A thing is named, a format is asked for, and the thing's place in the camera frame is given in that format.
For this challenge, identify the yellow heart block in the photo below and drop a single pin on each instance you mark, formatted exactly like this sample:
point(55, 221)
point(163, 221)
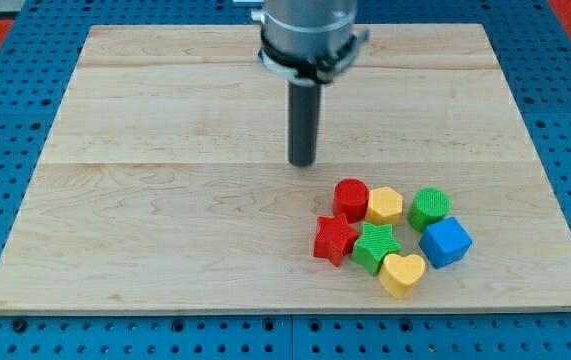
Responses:
point(399, 275)

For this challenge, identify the wooden board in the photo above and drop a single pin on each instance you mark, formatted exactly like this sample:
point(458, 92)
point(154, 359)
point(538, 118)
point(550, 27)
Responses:
point(164, 186)

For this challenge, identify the green star block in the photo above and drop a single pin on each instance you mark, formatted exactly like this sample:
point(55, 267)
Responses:
point(373, 245)

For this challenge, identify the yellow hexagon block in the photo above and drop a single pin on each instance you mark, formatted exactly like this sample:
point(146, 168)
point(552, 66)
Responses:
point(385, 206)

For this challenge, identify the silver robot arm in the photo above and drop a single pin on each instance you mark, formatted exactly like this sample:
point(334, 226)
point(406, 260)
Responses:
point(309, 43)

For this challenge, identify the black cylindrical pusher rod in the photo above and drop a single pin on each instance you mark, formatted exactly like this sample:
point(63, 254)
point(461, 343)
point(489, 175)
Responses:
point(303, 121)

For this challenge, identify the red cylinder block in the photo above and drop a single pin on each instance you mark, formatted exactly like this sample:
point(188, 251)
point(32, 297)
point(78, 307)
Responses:
point(351, 197)

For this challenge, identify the red star block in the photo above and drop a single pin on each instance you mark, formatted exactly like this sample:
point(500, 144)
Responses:
point(334, 238)

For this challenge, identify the green cylinder block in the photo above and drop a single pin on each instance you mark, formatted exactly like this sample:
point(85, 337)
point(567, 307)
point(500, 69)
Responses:
point(429, 205)

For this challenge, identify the blue cube block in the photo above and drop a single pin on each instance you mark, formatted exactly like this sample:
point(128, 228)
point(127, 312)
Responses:
point(445, 242)

